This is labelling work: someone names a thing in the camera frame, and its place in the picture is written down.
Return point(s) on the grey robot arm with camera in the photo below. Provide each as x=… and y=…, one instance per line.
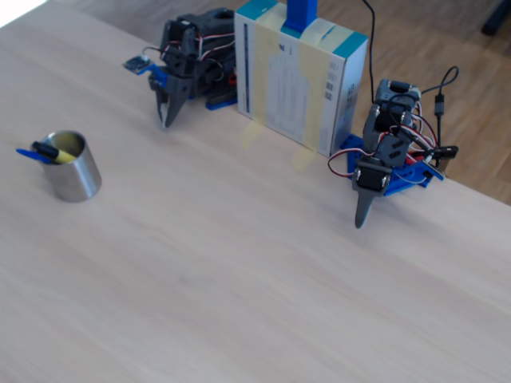
x=207, y=28

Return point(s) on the silver metal cup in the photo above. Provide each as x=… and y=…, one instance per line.
x=76, y=179

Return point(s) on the grey gripper with camera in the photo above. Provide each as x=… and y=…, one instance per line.
x=177, y=88

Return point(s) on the blue ballpoint pen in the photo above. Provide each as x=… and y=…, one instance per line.
x=26, y=153

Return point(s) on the yellow highlighter with black cap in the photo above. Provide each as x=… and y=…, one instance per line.
x=64, y=157

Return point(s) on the grey robot arm without camera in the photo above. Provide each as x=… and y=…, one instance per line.
x=389, y=119

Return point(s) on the dark furniture foot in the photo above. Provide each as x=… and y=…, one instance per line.
x=497, y=20

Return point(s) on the small camera circuit board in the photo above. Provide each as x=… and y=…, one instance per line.
x=135, y=64

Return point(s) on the small red connector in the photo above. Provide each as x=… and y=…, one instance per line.
x=231, y=79

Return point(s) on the blue camera post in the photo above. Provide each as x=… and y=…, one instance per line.
x=299, y=16

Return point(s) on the motor controller board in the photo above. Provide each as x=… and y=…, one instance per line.
x=439, y=169

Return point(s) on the grey gripper without camera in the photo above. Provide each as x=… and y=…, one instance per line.
x=370, y=179

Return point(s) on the white and teal cardboard box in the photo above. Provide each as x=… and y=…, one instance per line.
x=287, y=88

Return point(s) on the blue camera bracket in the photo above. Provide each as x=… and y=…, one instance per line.
x=158, y=73

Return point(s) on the blue base plate with black block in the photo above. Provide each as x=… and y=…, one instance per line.
x=217, y=105

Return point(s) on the black USB plug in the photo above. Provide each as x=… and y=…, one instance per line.
x=446, y=152

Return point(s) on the yellowish masking tape strip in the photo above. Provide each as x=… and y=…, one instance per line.
x=303, y=159
x=249, y=135

